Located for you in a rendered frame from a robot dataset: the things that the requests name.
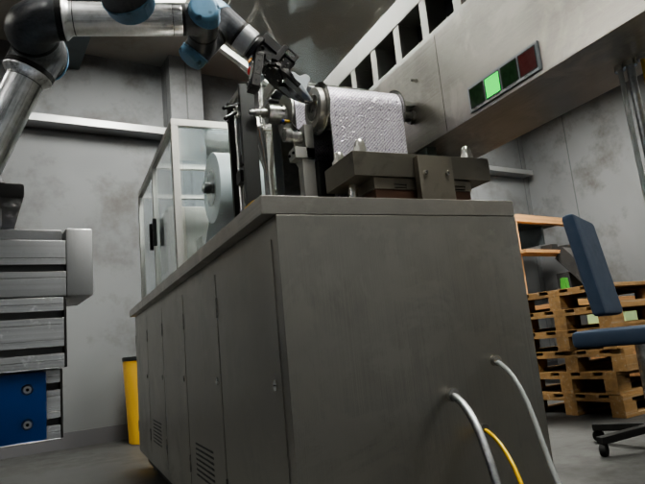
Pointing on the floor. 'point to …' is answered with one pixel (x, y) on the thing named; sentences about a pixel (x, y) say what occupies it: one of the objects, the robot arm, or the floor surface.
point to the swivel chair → (589, 251)
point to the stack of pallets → (608, 387)
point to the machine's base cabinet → (345, 356)
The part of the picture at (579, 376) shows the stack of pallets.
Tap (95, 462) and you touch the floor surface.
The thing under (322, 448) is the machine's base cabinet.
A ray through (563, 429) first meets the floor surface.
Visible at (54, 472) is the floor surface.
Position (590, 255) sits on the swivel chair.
